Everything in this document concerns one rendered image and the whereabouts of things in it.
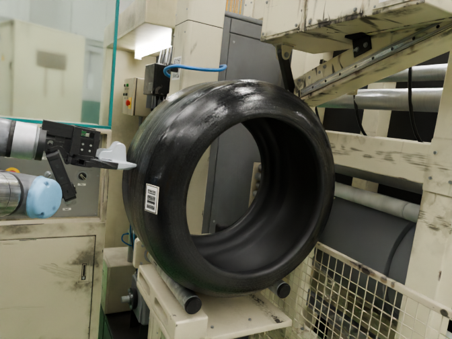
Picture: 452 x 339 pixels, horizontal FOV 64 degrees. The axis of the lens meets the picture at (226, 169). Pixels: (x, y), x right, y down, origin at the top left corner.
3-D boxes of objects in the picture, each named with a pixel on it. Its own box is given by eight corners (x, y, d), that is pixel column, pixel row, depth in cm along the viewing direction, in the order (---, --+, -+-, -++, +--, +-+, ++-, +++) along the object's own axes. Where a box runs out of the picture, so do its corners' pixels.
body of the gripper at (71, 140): (104, 132, 78) (42, 120, 72) (96, 171, 78) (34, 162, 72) (98, 129, 84) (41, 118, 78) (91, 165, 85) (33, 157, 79)
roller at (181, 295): (144, 257, 118) (148, 245, 118) (156, 260, 121) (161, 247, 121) (182, 313, 88) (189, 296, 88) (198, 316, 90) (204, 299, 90)
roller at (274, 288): (219, 251, 132) (224, 239, 132) (229, 254, 134) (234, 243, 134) (276, 297, 101) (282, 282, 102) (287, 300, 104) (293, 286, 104)
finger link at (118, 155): (143, 147, 83) (101, 140, 78) (138, 173, 83) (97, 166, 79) (140, 146, 86) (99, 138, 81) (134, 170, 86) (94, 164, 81)
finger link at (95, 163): (120, 164, 80) (77, 157, 75) (118, 171, 80) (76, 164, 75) (115, 161, 84) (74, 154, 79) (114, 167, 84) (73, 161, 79)
